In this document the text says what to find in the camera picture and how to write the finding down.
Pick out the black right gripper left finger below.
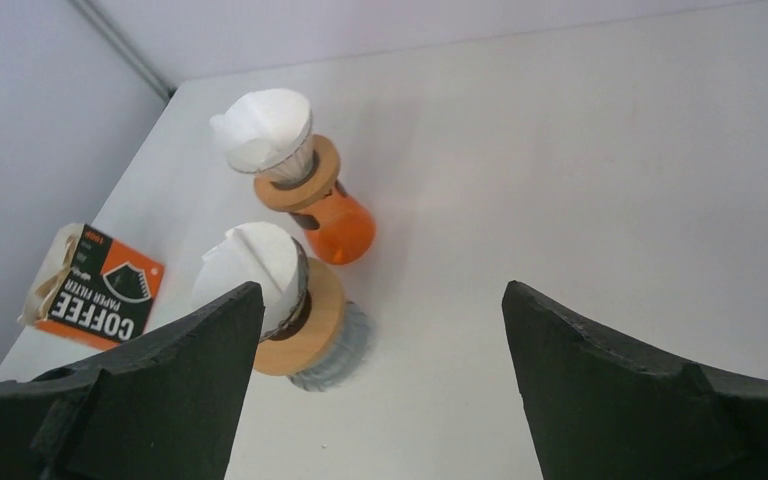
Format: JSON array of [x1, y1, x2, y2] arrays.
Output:
[[0, 282, 264, 479]]

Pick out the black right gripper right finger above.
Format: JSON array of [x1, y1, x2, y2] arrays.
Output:
[[502, 281, 768, 479]]

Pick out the orange glass carafe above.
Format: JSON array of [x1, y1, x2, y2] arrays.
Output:
[[290, 180, 376, 265]]

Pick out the wooden dripper holder ring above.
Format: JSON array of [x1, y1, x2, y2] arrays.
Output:
[[253, 134, 343, 215]]

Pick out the clear ribbed glass dripper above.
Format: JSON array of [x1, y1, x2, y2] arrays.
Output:
[[227, 131, 314, 185]]

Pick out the white paper coffee filter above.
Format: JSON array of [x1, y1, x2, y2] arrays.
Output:
[[209, 88, 313, 161]]

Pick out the grey ribbed glass dripper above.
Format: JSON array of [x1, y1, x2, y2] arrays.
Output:
[[260, 238, 310, 341]]

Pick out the orange coffee filter box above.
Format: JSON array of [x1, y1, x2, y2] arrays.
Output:
[[28, 224, 165, 351]]

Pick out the brown paper filters stack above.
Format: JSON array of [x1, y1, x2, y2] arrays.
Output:
[[17, 223, 85, 326]]

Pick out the aluminium frame rail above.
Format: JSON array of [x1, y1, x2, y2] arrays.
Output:
[[68, 0, 177, 103]]

